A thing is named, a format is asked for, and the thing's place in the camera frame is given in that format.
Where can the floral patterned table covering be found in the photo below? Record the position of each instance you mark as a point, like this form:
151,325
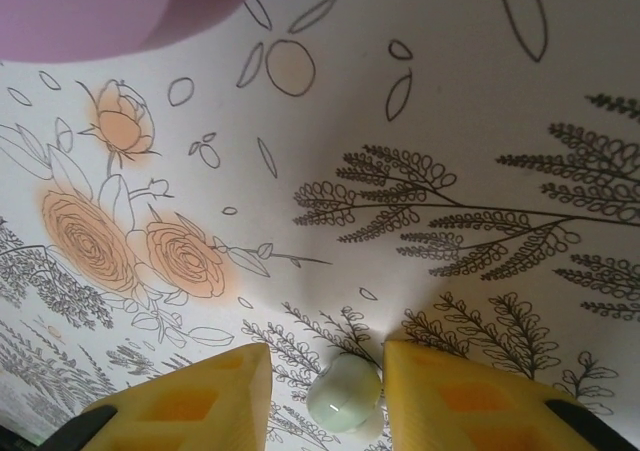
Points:
350,121

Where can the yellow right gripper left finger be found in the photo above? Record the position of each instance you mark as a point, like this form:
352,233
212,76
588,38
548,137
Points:
200,406

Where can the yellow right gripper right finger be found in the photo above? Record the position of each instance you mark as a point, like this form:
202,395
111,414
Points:
450,406

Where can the pink earbud charging case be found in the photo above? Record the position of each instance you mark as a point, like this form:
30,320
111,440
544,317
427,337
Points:
100,11

